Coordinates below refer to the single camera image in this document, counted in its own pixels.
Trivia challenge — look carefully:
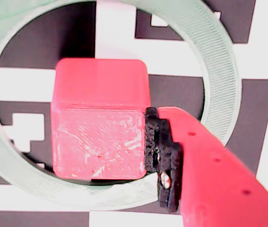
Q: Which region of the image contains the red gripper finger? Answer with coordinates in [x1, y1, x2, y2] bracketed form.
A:
[144, 106, 268, 227]

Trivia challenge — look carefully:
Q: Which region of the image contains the red cube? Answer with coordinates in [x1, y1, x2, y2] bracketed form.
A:
[50, 58, 151, 182]

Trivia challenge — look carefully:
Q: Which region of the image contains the black white marker board mat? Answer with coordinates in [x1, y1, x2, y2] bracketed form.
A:
[0, 0, 268, 227]

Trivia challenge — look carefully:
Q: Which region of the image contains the green plastic ring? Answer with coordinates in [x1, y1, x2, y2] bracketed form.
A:
[0, 0, 243, 211]

